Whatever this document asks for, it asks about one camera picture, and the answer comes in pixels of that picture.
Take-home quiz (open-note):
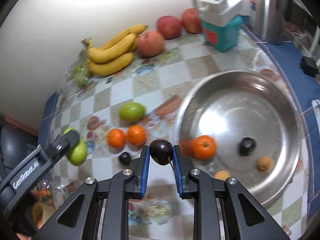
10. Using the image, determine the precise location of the small dark plum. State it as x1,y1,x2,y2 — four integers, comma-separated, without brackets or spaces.
118,152,132,166

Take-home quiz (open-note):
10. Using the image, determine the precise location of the small orange tangerine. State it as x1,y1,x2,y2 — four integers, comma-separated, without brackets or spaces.
191,135,216,160

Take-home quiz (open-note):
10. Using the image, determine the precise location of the brown longan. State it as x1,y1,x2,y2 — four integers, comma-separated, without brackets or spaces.
257,156,273,172
213,170,231,181

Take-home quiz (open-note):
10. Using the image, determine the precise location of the large green jujube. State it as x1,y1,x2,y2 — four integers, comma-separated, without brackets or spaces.
119,102,145,122

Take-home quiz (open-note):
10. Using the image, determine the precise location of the small green jujube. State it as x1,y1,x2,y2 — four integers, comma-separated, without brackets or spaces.
66,136,87,166

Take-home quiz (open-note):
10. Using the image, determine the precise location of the bag of green fruits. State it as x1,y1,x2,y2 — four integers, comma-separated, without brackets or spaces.
63,60,93,89

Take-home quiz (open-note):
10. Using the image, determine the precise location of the patterned plastic tablecloth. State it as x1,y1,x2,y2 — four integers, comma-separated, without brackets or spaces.
39,30,309,239

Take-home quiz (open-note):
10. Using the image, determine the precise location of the large steel bowl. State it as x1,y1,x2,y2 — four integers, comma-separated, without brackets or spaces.
175,69,302,206

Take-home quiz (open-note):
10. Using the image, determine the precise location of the yellow banana bunch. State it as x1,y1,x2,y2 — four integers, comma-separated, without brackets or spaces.
81,24,149,76

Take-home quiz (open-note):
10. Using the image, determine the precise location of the peach coloured apple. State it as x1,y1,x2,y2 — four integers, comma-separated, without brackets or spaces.
137,30,165,57

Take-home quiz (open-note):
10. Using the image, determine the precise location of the teal toy box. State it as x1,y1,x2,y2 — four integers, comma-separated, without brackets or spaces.
200,14,242,52

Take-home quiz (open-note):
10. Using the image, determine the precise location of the red apple middle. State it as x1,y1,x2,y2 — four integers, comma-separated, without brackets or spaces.
157,15,182,40

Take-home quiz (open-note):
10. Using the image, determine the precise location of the red apple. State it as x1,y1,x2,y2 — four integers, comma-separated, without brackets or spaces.
157,15,182,40
181,8,202,34

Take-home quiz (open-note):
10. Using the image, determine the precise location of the red apple right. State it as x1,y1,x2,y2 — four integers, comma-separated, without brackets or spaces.
181,8,202,34

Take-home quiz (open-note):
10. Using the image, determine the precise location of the white phone stand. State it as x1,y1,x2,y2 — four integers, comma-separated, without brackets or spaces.
311,99,320,118

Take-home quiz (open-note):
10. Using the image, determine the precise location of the blue cloth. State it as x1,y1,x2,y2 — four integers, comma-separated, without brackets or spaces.
240,15,320,225

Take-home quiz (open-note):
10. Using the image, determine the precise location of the white power strip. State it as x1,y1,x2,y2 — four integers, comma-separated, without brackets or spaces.
199,0,243,27

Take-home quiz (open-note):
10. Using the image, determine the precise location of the black power adapter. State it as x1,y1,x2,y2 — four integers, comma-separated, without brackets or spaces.
299,56,319,77

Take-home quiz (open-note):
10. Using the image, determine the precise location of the steel thermos jug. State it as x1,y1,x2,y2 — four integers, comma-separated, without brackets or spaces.
249,0,292,45

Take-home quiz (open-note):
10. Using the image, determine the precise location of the white chair frame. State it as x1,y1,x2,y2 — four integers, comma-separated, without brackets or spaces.
290,0,319,60

